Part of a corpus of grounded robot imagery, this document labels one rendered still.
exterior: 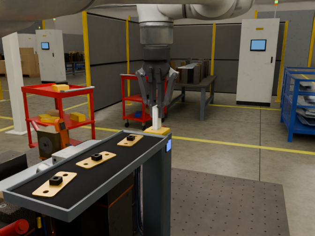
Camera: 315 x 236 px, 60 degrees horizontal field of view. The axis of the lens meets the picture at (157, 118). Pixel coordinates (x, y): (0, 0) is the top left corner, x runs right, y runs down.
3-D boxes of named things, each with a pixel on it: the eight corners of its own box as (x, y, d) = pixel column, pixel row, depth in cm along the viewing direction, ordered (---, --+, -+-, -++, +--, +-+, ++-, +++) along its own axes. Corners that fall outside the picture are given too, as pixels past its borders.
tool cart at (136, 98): (146, 118, 544) (146, 69, 519) (166, 121, 520) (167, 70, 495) (120, 129, 477) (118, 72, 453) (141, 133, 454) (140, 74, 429)
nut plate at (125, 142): (131, 135, 73) (130, 130, 73) (144, 136, 72) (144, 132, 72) (116, 145, 65) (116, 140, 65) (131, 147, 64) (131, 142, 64)
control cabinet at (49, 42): (40, 83, 1062) (33, 17, 1000) (49, 82, 1111) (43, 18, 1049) (57, 84, 1036) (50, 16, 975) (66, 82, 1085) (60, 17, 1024)
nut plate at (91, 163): (104, 152, 61) (104, 147, 61) (117, 155, 59) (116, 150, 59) (74, 165, 54) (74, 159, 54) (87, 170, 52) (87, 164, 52)
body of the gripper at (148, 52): (176, 45, 76) (175, 78, 78) (148, 45, 79) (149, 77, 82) (165, 45, 69) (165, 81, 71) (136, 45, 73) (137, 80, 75)
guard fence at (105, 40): (151, 93, 837) (151, 25, 787) (155, 93, 833) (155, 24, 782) (86, 121, 525) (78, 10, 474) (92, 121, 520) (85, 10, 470)
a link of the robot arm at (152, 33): (148, 25, 78) (149, 46, 80) (133, 22, 71) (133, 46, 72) (178, 24, 75) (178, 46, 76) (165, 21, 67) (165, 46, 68)
